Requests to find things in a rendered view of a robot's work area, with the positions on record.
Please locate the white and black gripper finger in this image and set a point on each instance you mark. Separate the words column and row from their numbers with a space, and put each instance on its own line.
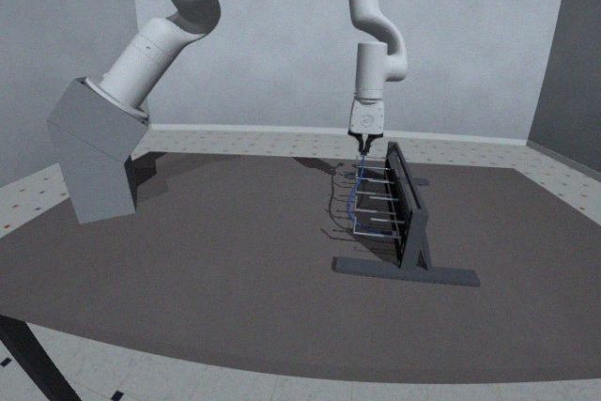
column 359, row 138
column 370, row 139

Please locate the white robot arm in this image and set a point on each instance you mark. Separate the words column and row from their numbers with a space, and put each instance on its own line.
column 160, row 41

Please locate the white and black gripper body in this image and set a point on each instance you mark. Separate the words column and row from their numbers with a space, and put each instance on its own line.
column 367, row 116

